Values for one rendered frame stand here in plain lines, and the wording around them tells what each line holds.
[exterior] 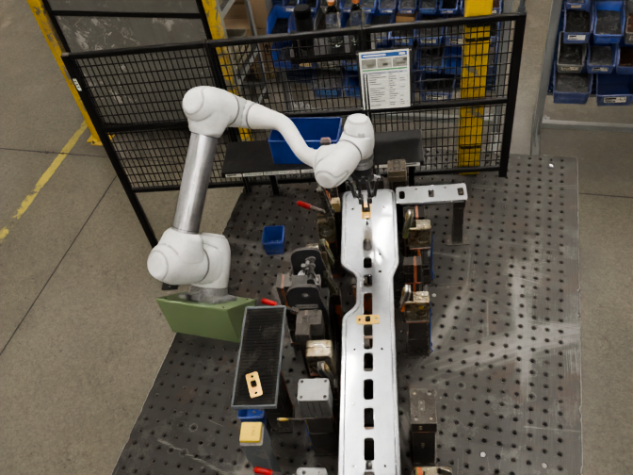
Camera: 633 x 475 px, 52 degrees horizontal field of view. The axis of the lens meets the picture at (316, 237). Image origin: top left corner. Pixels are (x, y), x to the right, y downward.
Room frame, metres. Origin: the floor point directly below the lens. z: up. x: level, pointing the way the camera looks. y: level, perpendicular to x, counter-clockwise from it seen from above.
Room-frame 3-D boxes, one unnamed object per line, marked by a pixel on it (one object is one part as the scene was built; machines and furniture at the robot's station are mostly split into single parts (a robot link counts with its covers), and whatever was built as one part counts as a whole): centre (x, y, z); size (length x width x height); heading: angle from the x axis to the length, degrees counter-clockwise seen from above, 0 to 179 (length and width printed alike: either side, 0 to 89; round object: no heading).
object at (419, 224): (1.67, -0.40, 0.87); 0.12 x 0.09 x 0.35; 79
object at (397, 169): (2.01, -0.39, 0.88); 0.08 x 0.08 x 0.36; 79
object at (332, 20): (2.42, -0.23, 1.53); 0.06 x 0.06 x 0.20
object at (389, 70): (2.29, -0.41, 1.30); 0.23 x 0.02 x 0.31; 79
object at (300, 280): (1.45, 0.06, 0.94); 0.18 x 0.13 x 0.49; 169
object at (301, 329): (1.26, 0.10, 0.90); 0.05 x 0.05 x 0.40; 79
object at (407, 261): (1.55, -0.34, 0.84); 0.11 x 0.08 x 0.29; 79
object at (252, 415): (1.19, 0.35, 0.74); 0.11 x 0.10 x 0.09; 169
